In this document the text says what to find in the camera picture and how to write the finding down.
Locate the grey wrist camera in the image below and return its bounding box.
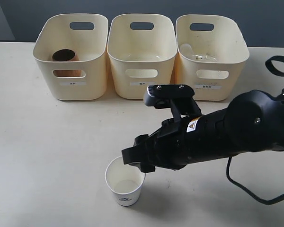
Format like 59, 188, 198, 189
143, 84, 202, 122

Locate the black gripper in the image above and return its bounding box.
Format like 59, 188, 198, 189
122, 109, 234, 173

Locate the brown wooden cup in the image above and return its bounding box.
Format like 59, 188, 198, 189
52, 49, 81, 77

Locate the cream plastic bin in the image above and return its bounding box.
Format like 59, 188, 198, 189
175, 14, 249, 101
107, 13, 177, 99
33, 13, 108, 101

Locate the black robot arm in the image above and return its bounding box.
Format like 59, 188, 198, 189
122, 85, 284, 173

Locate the white paper cup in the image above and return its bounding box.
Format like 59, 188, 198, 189
105, 156, 146, 207

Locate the right cream plastic bin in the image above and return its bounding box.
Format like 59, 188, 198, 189
175, 14, 249, 101

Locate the middle cream plastic bin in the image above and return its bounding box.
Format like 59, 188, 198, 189
107, 13, 177, 99

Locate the black cable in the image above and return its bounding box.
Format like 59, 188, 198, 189
226, 55, 284, 206

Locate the clear plastic bottle white cap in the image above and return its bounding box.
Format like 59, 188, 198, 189
179, 44, 217, 62

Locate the left cream plastic bin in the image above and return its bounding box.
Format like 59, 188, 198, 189
33, 13, 108, 101

